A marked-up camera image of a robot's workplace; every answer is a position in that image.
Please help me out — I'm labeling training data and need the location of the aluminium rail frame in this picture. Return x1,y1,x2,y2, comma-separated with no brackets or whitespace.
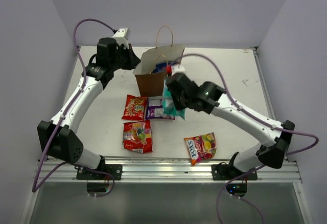
19,46,313,224

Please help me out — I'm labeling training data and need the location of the red snack bag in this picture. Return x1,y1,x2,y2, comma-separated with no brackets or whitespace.
122,95,148,121

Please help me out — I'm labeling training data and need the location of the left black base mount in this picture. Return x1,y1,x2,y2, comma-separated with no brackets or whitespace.
74,164,123,181

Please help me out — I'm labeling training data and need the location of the blue Burts chips bag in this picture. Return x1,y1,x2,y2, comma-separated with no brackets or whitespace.
151,61,178,74

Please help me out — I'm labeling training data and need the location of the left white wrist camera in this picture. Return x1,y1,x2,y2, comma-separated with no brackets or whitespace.
112,28,130,49

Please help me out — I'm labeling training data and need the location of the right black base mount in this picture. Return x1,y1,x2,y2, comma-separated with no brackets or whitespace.
211,162,258,181

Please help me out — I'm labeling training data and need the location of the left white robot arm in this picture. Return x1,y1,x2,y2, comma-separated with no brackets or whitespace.
37,34,140,180

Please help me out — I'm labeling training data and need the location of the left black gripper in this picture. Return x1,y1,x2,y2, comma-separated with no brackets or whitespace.
110,43,141,71

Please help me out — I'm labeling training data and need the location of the orange Fox's candy bag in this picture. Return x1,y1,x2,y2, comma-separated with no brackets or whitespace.
184,132,217,165

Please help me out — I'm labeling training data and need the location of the brown paper bag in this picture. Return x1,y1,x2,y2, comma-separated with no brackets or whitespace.
133,25,185,97

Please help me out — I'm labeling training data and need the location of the purple Fox's berries bag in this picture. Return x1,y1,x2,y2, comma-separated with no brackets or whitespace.
145,97,175,120

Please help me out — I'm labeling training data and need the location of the teal snack bag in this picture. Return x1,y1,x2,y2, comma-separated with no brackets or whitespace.
162,79,185,119

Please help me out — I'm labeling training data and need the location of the red candy bag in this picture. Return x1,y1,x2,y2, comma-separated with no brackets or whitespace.
122,120,153,154

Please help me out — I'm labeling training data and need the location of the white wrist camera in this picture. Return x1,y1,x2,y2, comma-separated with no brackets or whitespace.
166,64,185,77
112,28,130,49

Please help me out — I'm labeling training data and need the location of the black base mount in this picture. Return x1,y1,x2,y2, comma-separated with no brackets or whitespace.
211,162,258,181
74,164,123,181

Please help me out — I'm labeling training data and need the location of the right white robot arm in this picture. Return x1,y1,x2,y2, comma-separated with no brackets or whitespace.
166,73,295,180

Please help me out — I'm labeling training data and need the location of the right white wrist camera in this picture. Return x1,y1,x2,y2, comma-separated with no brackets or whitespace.
166,64,185,77

